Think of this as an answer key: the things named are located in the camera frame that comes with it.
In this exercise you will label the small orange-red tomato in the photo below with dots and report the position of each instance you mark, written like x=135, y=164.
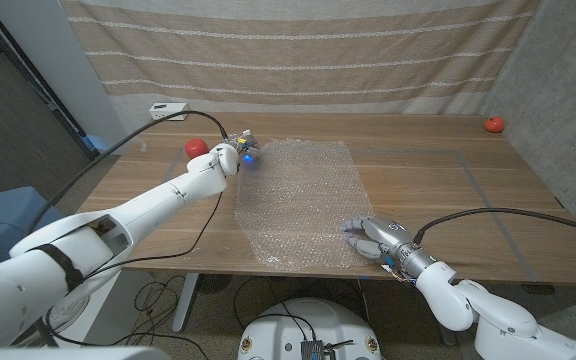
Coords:
x=494, y=124

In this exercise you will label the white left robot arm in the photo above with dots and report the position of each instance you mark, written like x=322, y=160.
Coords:
x=118, y=225

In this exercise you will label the dark door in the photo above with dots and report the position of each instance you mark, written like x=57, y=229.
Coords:
x=8, y=125

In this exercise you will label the black round floor base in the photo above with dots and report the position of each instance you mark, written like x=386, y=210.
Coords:
x=213, y=283

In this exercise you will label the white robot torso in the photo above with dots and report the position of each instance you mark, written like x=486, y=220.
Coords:
x=288, y=325

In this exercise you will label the red apple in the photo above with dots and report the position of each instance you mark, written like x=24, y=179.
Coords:
x=195, y=147

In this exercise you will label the grey table leg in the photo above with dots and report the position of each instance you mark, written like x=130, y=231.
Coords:
x=448, y=337
x=185, y=302

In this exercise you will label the grey device on torso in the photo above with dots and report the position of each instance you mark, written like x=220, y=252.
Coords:
x=314, y=350

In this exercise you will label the white power strip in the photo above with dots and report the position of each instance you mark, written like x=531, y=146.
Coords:
x=168, y=107

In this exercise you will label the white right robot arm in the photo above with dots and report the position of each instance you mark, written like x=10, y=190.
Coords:
x=493, y=315

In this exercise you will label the white sneaker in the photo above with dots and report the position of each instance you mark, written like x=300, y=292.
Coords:
x=70, y=311

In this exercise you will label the beige striped backdrop cloth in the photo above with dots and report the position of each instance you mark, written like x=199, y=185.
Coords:
x=293, y=55

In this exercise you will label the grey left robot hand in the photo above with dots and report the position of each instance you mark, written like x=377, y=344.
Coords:
x=249, y=147

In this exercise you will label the clear bubble wrap sheet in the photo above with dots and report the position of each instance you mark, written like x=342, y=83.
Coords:
x=298, y=200

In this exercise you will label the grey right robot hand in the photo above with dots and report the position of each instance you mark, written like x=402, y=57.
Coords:
x=385, y=237

